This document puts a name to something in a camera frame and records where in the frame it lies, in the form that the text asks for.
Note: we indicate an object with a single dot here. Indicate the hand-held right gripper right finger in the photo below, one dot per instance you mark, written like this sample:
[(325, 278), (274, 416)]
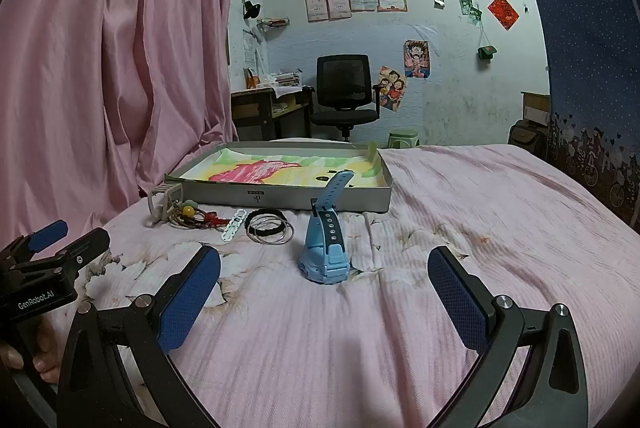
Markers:
[(457, 303)]

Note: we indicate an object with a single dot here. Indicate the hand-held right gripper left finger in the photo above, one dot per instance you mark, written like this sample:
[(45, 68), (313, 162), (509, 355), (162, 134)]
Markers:
[(190, 303)]

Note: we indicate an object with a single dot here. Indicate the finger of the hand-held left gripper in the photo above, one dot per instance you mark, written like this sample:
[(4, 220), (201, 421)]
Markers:
[(75, 255), (47, 235)]

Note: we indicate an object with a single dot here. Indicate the white hair clip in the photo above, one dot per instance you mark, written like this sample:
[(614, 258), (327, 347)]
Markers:
[(231, 228)]

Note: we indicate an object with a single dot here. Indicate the thin silver bangle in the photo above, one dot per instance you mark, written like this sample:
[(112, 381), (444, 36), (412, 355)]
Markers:
[(294, 233), (248, 233), (270, 244)]

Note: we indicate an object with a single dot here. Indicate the beige watch frame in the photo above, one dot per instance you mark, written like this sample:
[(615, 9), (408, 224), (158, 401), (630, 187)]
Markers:
[(155, 203)]

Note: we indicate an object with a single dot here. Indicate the blue smart watch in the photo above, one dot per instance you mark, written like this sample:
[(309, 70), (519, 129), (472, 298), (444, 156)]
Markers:
[(320, 258)]

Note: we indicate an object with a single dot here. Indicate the grey shallow cardboard box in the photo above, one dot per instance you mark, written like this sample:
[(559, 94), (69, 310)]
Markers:
[(280, 198)]

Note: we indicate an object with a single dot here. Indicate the person's left hand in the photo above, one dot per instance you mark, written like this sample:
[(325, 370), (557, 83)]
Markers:
[(47, 365)]

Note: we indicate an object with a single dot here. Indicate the colourful printed box lining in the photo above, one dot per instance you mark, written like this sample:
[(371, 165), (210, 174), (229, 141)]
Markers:
[(260, 170)]

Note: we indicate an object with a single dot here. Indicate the green plastic stool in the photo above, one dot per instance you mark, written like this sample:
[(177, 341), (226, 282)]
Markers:
[(402, 138)]

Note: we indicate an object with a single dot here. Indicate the dark suitcase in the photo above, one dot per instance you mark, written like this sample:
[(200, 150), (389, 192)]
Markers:
[(527, 138)]

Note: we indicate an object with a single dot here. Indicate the pink curtain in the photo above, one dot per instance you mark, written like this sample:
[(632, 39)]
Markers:
[(100, 58)]

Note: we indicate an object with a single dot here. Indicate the wooden cabinet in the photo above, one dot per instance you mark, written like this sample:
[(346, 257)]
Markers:
[(536, 105)]

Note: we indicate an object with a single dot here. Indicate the wooden desk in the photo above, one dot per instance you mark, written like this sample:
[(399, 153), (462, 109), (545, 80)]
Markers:
[(250, 95)]

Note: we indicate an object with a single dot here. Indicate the cartoon family poster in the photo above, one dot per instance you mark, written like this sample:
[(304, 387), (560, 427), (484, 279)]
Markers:
[(392, 89)]

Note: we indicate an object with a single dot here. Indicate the orange box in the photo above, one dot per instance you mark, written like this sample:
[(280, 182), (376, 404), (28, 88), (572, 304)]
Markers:
[(251, 80)]

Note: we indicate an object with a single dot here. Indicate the stack of books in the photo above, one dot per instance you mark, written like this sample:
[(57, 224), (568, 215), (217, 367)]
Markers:
[(286, 79)]

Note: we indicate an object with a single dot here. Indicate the cartoon character poster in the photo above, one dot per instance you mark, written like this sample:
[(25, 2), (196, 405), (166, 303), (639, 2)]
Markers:
[(417, 59)]

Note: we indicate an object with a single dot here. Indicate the black office chair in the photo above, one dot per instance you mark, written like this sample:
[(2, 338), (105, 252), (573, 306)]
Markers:
[(345, 83)]

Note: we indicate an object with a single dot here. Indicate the green hanging box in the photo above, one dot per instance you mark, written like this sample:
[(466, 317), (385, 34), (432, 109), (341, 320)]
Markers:
[(487, 53)]

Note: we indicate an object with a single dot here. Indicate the blue printed curtain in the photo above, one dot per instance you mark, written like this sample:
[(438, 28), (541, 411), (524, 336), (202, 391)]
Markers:
[(590, 58)]

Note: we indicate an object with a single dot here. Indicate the white wall papers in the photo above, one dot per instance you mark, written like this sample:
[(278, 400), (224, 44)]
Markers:
[(250, 50)]

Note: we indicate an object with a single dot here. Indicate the green wall picture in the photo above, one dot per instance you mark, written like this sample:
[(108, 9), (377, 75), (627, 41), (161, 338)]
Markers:
[(465, 5), (475, 15)]

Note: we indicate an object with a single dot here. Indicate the red diamond wall decoration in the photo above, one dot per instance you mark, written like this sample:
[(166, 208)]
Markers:
[(503, 12)]

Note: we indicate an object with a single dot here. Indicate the black wall lamp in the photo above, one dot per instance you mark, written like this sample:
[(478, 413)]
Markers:
[(251, 10)]

